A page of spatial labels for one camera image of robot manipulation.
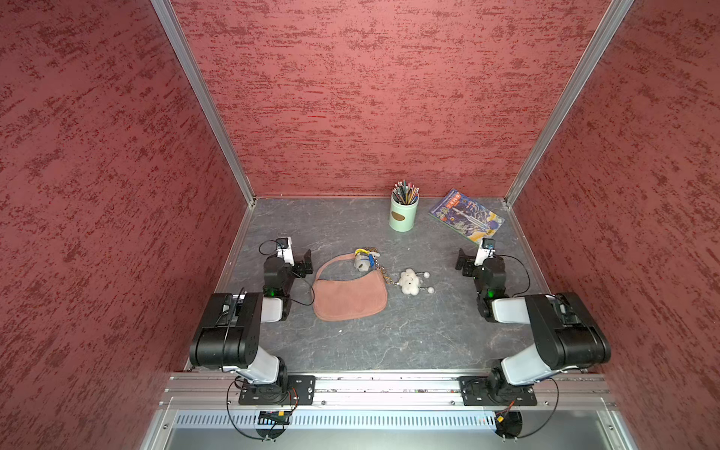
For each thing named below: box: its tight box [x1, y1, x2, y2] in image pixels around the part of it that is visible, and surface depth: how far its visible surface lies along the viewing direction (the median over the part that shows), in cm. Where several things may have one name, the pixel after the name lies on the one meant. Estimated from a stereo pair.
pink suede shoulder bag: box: [312, 253, 389, 321], surface depth 92 cm
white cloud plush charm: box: [395, 268, 435, 297], surface depth 94 cm
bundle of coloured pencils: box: [391, 179, 420, 205], surface depth 105 cm
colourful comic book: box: [428, 187, 506, 245], surface depth 116 cm
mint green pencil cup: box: [389, 194, 420, 233], surface depth 106 cm
